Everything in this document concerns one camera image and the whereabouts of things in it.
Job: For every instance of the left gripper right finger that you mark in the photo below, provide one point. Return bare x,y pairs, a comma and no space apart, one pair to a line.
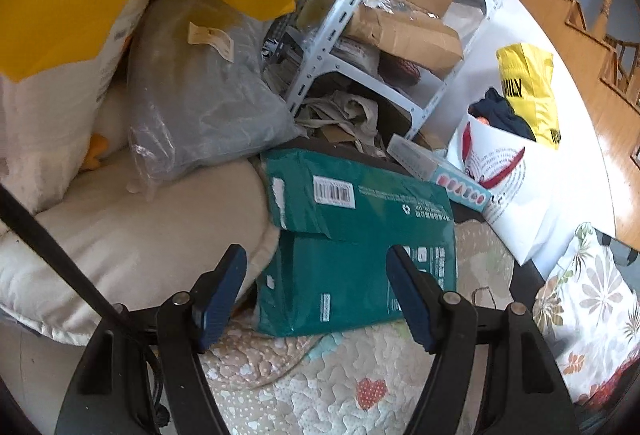
444,324

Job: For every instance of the yellow plastic bag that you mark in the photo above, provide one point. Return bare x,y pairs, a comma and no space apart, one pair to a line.
526,73

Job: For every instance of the white metal shelf rack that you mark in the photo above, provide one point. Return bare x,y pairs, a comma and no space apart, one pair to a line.
395,9

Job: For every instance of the grey pillow in plastic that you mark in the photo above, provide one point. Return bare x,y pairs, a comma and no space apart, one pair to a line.
197,96

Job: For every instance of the brown cardboard box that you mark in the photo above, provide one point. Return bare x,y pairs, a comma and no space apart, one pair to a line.
412,36

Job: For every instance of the floral white pillow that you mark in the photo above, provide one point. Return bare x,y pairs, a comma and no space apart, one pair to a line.
590,319

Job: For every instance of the green cardboard box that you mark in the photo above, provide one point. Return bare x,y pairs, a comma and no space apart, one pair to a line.
337,219

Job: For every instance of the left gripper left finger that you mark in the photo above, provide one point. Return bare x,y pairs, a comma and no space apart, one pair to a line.
187,324

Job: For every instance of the heart patterned quilt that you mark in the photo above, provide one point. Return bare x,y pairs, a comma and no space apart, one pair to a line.
364,381

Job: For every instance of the dark navy clothing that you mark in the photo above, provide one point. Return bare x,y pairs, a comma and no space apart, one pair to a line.
499,113

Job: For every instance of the light blue flat package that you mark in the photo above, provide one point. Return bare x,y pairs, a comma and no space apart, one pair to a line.
427,166

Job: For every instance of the cream round cushion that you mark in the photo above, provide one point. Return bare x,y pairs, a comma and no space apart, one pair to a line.
137,251

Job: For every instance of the white paper shopping bag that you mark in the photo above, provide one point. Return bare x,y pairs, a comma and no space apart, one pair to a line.
519,175

